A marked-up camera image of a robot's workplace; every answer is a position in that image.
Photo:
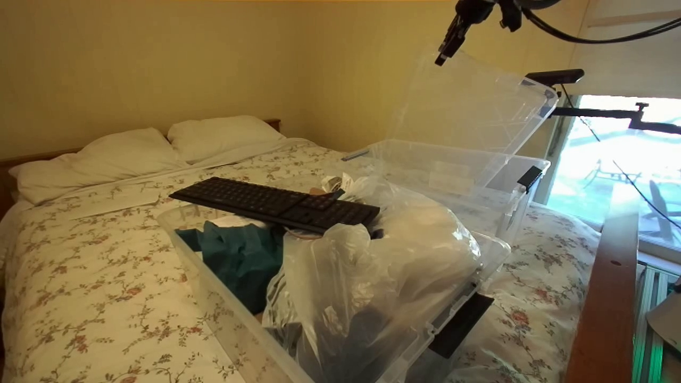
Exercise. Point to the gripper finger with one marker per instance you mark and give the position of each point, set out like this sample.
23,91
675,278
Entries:
512,16
455,37

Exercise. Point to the clear crate lid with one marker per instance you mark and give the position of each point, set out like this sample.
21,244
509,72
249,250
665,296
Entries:
479,106

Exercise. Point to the black crate latch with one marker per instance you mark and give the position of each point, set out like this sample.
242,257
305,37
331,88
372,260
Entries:
462,324
530,178

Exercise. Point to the clear storage crate with lid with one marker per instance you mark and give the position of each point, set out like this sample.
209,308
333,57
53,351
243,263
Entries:
479,197

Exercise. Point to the clear storage crate full of things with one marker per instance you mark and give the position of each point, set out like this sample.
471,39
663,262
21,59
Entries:
223,308

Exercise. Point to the white roller blind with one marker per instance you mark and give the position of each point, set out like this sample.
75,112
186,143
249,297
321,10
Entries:
633,58

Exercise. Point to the window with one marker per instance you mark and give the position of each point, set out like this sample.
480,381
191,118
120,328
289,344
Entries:
606,170

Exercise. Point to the translucent plastic bag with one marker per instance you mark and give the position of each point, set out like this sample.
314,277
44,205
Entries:
383,266

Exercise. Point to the black keyboard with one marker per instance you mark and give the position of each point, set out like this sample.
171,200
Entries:
266,201

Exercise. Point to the white pillow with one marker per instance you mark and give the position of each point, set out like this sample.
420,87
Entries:
223,135
101,162

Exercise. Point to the wooden footboard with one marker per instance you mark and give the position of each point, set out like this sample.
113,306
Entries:
612,298

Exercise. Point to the teal cloth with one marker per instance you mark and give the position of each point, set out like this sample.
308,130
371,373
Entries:
245,260

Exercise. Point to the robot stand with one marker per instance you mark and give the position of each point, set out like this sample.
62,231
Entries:
652,319

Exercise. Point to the bed with floral cover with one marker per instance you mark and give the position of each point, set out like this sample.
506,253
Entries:
96,276

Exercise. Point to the camera on mount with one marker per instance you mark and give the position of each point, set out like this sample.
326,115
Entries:
556,76

